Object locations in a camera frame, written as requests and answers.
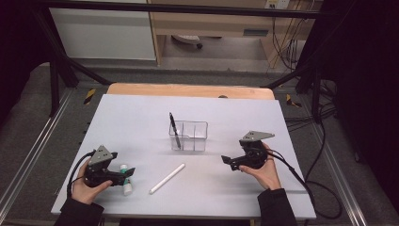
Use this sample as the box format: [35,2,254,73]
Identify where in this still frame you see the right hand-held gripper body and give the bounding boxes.
[230,130,276,172]

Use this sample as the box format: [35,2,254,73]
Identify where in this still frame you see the wall socket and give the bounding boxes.
[264,0,292,10]

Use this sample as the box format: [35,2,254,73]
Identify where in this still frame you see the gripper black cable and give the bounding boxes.
[66,151,96,199]
[266,149,343,220]

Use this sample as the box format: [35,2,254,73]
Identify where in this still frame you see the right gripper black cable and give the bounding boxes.
[266,149,343,220]

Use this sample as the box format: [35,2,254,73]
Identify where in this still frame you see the black pen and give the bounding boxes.
[168,112,183,150]

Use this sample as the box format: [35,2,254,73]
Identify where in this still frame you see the black curtain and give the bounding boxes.
[319,0,399,216]
[0,0,53,126]

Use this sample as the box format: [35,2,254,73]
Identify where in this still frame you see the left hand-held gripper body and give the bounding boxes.
[83,145,125,188]

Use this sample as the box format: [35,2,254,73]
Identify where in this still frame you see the hanging cable bundle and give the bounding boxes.
[270,15,311,72]

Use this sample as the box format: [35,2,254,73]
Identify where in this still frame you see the aluminium floor rail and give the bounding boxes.
[313,125,369,226]
[0,89,75,215]

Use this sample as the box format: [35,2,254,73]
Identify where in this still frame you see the white green glue stick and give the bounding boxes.
[120,164,134,196]

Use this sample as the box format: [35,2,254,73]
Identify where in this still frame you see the white cabinet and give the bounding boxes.
[49,0,157,61]

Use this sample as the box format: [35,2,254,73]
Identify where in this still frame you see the person's left hand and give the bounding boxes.
[71,163,113,205]

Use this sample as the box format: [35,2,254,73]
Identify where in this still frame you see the yellow black floor tape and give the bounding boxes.
[83,88,97,106]
[285,93,302,108]

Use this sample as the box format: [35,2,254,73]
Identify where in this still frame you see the black metal frame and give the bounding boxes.
[31,0,343,119]

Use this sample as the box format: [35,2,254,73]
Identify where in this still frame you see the light wooden desk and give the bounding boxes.
[147,0,324,67]

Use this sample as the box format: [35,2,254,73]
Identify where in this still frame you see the white table board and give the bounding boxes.
[51,93,317,220]

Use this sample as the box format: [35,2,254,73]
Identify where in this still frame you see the black floor cables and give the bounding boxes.
[283,78,339,134]

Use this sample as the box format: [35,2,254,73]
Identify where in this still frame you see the office chair base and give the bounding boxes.
[171,34,203,51]

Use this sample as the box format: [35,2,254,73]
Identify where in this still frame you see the white pen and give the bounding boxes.
[149,162,186,196]

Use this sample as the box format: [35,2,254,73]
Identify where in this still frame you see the wooden table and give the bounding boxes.
[106,82,276,101]

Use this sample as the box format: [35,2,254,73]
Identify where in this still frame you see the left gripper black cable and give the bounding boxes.
[66,151,96,199]

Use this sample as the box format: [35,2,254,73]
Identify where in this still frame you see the clear plastic pen holder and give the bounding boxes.
[168,120,209,153]

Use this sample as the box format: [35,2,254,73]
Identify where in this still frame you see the person's right hand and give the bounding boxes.
[238,142,282,191]

